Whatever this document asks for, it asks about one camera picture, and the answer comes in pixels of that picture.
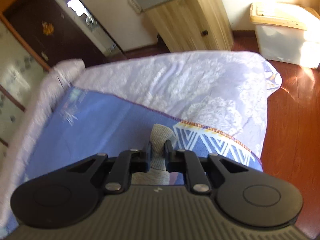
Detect beige grey pants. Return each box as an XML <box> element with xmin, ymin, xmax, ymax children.
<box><xmin>131</xmin><ymin>124</ymin><xmax>184</xmax><ymax>186</ymax></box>

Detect patterned glass sliding door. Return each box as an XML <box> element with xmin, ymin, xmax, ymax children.
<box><xmin>0</xmin><ymin>20</ymin><xmax>52</xmax><ymax>147</ymax></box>

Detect blue printed blanket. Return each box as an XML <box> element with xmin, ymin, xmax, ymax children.
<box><xmin>0</xmin><ymin>86</ymin><xmax>263</xmax><ymax>230</ymax></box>

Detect white perforated box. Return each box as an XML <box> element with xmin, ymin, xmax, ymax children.
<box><xmin>127</xmin><ymin>0</ymin><xmax>143</xmax><ymax>14</ymax></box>

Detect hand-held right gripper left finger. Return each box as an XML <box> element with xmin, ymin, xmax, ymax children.
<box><xmin>66</xmin><ymin>141</ymin><xmax>153</xmax><ymax>195</ymax></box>

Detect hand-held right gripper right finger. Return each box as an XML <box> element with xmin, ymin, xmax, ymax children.
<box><xmin>164</xmin><ymin>140</ymin><xmax>249</xmax><ymax>195</ymax></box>

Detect white storage box, yellow lid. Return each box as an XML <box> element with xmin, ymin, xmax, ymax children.
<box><xmin>250</xmin><ymin>2</ymin><xmax>320</xmax><ymax>68</ymax></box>

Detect white embossed quilt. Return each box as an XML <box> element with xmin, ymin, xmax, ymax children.
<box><xmin>0</xmin><ymin>51</ymin><xmax>283</xmax><ymax>228</ymax></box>

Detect wooden cabinet with grey drawer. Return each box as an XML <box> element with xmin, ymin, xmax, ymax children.
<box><xmin>131</xmin><ymin>0</ymin><xmax>234</xmax><ymax>53</ymax></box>

